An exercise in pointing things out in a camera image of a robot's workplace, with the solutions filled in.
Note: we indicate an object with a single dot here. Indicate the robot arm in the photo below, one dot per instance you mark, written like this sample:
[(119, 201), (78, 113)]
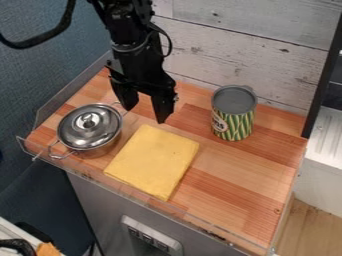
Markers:
[(127, 20)]

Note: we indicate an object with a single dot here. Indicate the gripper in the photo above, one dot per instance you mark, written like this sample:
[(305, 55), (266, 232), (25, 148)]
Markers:
[(139, 65)]

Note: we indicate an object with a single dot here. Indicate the silver pot lid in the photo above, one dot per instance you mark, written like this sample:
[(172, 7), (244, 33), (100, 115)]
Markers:
[(89, 125)]

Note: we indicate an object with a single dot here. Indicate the silver pot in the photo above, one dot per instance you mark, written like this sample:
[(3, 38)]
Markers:
[(95, 144)]

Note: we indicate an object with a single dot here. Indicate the yellow cloth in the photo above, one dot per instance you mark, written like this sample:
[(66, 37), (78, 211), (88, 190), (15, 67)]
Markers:
[(153, 160)]

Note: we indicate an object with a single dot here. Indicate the green striped tin can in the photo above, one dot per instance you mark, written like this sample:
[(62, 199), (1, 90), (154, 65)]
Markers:
[(233, 113)]

